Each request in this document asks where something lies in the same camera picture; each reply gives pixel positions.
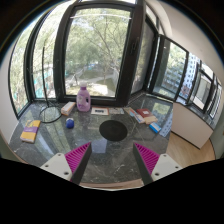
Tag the yellow purple book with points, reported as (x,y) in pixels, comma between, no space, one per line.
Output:
(30,131)

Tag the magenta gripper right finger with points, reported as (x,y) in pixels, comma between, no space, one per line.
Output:
(153,166)

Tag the tan cardboard box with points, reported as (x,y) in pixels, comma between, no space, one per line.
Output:
(66,109)

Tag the white framed photo card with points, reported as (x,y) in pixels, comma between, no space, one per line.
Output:
(100,111)

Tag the black window frame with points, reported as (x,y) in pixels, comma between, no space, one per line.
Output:
(98,42)

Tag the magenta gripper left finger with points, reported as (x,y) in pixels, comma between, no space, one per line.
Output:
(70,166)

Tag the red book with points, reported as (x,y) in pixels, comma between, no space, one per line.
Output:
(144,112)

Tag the grey picture card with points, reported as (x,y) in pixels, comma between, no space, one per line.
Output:
(116,111)

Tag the round black mouse pad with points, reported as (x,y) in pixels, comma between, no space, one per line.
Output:
(113,130)

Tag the blue small box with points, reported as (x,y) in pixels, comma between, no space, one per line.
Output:
(155,127)

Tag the tan small book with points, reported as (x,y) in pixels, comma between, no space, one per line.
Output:
(150,119)

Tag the purple detergent bottle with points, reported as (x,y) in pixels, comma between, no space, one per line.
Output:
(83,99)

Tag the blue computer mouse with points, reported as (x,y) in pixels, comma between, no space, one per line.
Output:
(70,123)

